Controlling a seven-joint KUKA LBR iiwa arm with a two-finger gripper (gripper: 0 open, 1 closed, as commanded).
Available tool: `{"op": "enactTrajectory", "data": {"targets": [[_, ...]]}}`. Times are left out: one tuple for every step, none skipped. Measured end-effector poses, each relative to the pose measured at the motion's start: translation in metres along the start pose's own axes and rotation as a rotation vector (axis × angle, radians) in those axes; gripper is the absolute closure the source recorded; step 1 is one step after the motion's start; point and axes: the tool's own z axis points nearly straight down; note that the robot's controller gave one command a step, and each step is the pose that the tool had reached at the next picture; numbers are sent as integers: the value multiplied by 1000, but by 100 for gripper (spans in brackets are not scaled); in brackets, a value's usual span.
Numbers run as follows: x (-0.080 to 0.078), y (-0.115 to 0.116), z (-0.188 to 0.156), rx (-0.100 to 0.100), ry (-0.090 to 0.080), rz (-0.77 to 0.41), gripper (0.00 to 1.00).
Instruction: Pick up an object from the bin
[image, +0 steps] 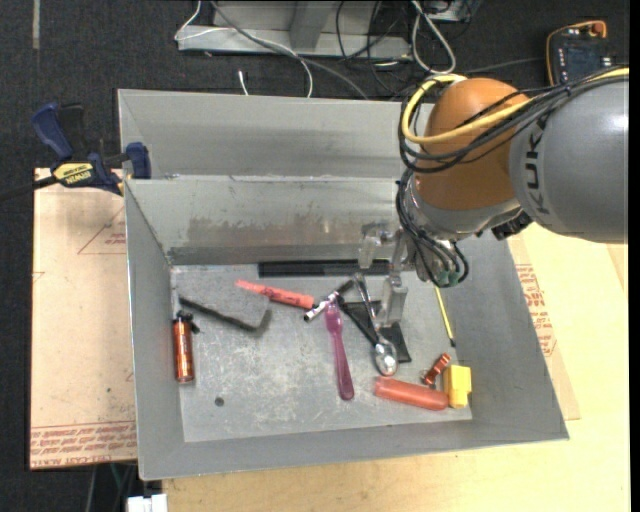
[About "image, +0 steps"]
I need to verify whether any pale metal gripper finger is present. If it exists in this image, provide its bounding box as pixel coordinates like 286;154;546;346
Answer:
379;275;409;326
357;222;397;272

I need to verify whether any black flat triangle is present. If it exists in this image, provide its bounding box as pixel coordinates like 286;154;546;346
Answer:
339;299;413;365

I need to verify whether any yellow pencil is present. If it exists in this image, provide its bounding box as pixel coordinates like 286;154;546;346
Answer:
433;284;458;348

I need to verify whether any shiny metal spoon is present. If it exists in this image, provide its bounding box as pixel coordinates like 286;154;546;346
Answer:
351;273;400;378

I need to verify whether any black flat bar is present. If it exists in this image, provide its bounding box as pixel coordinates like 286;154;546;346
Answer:
257;259;392;279

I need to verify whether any small white and pink tube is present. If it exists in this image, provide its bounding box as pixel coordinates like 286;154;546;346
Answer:
303;292;347;323

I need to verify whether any purple plastic spoon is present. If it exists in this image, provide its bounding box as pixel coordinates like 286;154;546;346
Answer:
323;301;356;402

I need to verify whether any small copper-orange clip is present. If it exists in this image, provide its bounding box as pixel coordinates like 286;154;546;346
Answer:
422;352;453;387

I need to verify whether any orange-red plastic tube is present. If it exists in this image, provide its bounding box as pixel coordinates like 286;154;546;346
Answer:
374;375;450;413

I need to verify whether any orange marker pen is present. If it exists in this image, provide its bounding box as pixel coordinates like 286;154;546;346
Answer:
234;278;317;310

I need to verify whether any yellow plastic block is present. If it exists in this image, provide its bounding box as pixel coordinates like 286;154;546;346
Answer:
442;364;473;410

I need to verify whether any grey metal bin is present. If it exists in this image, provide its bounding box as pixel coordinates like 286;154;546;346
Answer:
117;88;570;482

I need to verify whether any grey flat block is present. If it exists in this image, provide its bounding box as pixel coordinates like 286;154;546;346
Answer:
174;269;274;332

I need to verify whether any copper-coloured cylinder, black cap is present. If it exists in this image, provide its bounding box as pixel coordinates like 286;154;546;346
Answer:
171;309;202;385

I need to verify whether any brown cardboard board, red print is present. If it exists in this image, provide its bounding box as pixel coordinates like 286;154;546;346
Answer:
28;167;582;472

